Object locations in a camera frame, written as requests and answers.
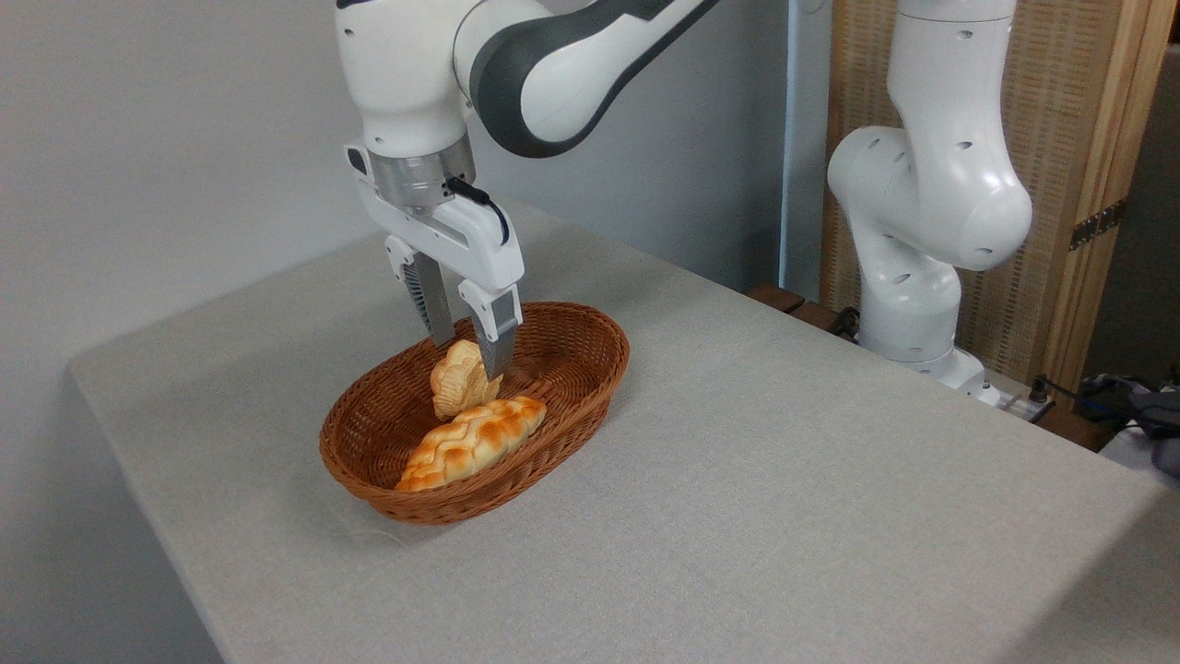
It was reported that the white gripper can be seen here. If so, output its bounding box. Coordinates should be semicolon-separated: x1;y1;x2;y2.
345;138;525;381

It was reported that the shell-shaped bread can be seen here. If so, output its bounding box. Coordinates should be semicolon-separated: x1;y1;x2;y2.
430;339;503;421

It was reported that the braided bread loaf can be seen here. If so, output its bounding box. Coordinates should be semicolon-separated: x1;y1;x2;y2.
395;396;548;492

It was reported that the brown wicker basket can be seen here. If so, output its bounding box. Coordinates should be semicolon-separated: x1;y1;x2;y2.
319;302;631;527

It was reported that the metal screen hinge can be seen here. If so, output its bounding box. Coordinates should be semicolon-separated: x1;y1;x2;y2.
1069;198;1127;252

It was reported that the wooden woven screen panel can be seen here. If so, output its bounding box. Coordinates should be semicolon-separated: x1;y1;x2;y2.
820;0;1179;388

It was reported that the grey device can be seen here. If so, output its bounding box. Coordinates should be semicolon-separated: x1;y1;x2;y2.
1129;392;1180;477

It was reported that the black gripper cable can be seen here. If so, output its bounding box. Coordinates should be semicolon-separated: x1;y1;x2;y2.
447;177;511;246

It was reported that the white wall conduit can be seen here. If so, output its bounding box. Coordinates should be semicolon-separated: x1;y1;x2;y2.
779;0;799;289

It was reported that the dark cable bundle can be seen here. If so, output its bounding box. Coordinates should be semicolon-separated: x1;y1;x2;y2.
1031;371;1180;436

